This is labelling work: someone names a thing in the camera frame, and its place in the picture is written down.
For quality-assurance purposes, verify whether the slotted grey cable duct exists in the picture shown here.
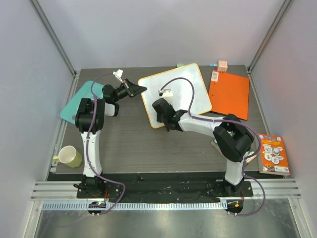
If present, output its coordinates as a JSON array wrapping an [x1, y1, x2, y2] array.
[[42, 200, 227, 211]]

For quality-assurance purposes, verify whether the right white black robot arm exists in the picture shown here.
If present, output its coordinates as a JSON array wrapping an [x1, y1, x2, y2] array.
[[152, 98, 254, 196]]

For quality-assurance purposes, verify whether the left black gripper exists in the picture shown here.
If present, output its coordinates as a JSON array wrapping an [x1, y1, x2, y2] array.
[[113, 79, 147, 103]]

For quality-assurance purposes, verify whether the yellow framed whiteboard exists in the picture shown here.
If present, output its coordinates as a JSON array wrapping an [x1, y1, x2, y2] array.
[[138, 63, 212, 129]]

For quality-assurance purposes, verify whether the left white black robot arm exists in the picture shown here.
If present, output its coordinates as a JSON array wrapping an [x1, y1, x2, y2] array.
[[74, 79, 147, 198]]

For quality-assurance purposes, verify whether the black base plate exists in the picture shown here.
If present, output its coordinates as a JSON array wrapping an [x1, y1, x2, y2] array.
[[74, 172, 254, 204]]

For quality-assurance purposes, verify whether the orange book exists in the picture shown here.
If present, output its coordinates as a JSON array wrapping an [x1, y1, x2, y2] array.
[[258, 133, 290, 176]]

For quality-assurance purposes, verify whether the pink cube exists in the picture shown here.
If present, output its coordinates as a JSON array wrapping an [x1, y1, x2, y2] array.
[[217, 60, 228, 72]]

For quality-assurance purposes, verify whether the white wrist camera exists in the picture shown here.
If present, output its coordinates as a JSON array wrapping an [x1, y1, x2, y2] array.
[[158, 89, 173, 105], [112, 69, 123, 83]]

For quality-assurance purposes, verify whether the orange folder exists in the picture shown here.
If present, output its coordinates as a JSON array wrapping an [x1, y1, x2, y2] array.
[[209, 70, 250, 120]]

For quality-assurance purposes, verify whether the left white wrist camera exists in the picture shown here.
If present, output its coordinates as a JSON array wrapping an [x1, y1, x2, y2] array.
[[112, 69, 123, 83]]

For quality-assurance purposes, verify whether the green book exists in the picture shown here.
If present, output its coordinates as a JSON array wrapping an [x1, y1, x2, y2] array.
[[211, 138, 258, 164]]

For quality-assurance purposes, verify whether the pale yellow mug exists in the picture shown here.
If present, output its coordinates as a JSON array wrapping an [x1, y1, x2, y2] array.
[[53, 145, 83, 168]]

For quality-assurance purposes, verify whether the teal cutting board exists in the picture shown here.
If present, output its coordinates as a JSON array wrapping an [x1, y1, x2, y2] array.
[[59, 81, 94, 124]]

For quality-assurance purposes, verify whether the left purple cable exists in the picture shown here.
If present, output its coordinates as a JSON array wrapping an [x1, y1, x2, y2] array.
[[84, 72, 126, 216]]

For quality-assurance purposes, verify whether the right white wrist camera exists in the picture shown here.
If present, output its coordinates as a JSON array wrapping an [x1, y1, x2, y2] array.
[[158, 89, 173, 105]]

